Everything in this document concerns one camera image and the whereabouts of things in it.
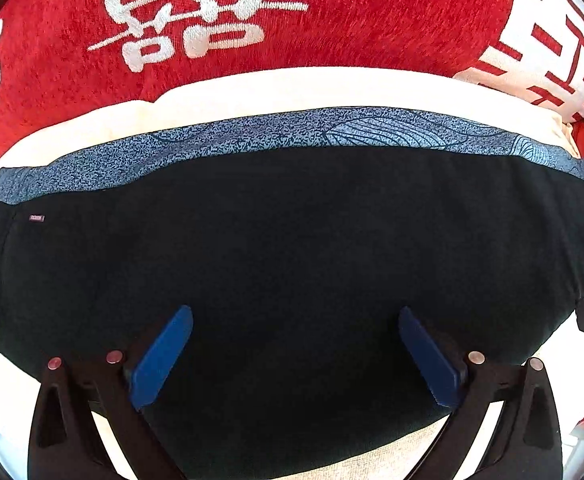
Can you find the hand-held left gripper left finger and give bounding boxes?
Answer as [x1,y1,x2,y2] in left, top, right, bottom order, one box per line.
[28,305,194,480]

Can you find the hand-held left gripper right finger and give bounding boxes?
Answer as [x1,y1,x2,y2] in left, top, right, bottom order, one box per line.
[398,306,565,480]

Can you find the black pants with blue waistband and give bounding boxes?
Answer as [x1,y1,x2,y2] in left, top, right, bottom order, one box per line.
[0,106,584,480]

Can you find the red printed blanket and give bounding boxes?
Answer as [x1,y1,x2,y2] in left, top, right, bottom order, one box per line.
[0,0,584,206]

